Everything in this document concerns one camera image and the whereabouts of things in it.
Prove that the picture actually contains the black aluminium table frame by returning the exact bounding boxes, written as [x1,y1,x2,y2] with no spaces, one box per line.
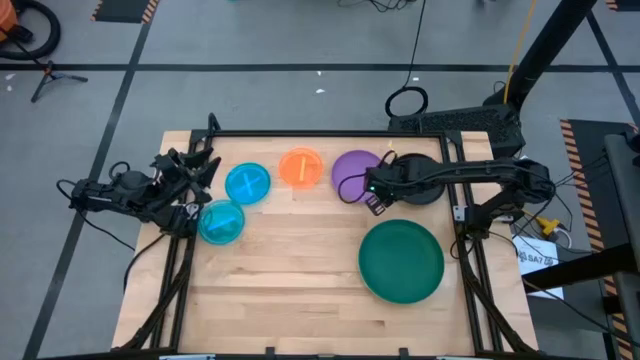
[117,112,539,360]

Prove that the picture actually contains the translucent orange plastic plate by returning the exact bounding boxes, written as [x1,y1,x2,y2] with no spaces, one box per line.
[277,146,325,191]

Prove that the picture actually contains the black camera stand pole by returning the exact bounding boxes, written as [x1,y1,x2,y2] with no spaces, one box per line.
[482,0,599,114]

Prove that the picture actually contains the black crossbeam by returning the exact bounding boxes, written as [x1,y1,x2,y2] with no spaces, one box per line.
[522,242,640,296]

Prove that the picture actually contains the black plastic plate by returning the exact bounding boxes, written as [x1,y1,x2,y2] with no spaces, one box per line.
[397,152,447,207]

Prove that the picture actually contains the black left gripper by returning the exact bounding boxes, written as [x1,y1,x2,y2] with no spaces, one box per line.
[149,146,222,206]

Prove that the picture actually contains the black cabinet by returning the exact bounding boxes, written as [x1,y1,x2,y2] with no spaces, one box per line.
[603,132,640,261]

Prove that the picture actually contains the dark green plastic plate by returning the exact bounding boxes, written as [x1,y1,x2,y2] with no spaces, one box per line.
[357,218,446,305]

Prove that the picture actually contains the white paper sheet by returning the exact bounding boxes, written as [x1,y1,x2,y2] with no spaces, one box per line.
[510,235,566,301]

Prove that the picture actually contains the purple plastic plate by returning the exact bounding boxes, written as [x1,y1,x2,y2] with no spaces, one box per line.
[330,149,389,205]

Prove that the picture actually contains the black hanging cable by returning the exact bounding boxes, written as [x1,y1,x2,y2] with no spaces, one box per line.
[383,0,430,120]

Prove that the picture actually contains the orange vacuum cleaner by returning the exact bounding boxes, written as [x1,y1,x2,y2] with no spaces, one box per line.
[0,0,19,44]

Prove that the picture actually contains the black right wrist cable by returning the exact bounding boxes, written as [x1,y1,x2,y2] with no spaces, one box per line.
[336,149,399,205]

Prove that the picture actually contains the yellow plug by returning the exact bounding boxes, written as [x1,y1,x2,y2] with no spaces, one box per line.
[537,217,562,239]

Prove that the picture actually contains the black vacuum hose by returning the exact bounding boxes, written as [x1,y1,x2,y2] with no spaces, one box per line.
[0,0,62,62]

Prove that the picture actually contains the hazard striped floor mat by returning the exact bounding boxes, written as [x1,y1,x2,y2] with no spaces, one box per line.
[91,0,160,25]

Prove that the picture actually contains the hazard striped black platform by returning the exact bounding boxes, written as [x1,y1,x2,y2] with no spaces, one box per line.
[559,118,640,360]

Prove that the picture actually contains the yellow hanging cable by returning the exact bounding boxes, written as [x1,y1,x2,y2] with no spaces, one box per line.
[502,0,539,104]

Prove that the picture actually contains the black tripod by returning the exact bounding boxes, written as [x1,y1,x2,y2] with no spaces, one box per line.
[29,59,90,105]

